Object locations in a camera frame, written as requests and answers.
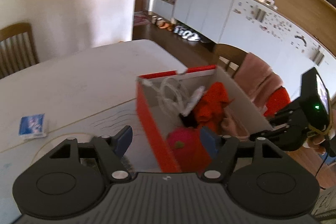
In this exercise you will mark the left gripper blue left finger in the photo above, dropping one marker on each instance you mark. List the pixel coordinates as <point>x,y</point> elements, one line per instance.
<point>122,140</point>

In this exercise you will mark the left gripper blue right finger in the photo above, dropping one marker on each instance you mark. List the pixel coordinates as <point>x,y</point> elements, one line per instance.
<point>211,142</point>

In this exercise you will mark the red cloth garment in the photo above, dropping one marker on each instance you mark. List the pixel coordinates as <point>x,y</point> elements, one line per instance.
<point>209,111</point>

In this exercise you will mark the white red cardboard box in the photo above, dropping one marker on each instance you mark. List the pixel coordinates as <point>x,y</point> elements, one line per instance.
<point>173,108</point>

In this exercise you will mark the red chair cushion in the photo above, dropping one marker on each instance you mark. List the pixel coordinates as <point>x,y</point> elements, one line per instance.
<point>277,101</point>

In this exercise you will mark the pink fringed scarf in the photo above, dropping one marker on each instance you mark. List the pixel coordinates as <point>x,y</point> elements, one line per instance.
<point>258,81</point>

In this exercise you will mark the near wooden dining chair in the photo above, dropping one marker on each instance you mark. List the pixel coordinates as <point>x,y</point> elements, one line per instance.
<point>229,58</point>

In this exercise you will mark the wooden dining chair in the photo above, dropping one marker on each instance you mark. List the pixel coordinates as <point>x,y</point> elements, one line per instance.
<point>18,49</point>
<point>229,58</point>

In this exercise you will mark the small blue white box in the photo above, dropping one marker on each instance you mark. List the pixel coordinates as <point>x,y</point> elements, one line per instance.
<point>32,127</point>

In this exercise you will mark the black white slippers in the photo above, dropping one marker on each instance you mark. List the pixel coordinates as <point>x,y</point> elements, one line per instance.
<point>186,34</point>

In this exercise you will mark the red patterned doormat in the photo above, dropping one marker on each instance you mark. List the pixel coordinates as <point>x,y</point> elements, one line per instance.
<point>141,18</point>

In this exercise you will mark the white storage cabinet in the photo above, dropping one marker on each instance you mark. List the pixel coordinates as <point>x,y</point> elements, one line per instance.
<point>254,27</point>

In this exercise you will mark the far wooden dining chair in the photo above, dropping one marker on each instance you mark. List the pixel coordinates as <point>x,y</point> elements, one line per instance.
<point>18,49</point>

